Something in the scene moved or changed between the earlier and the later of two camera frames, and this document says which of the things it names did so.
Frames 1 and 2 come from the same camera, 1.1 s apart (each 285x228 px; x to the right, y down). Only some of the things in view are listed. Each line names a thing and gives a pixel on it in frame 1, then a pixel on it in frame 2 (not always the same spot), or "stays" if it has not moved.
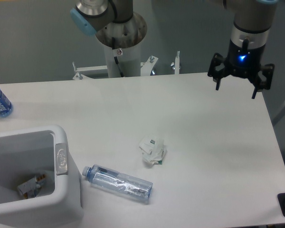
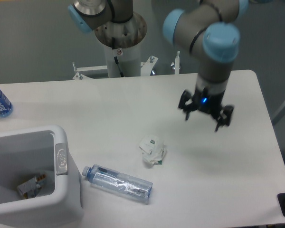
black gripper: x=242 y=62 → x=209 y=103
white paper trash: x=152 y=149 stays
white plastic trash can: x=19 y=154 stays
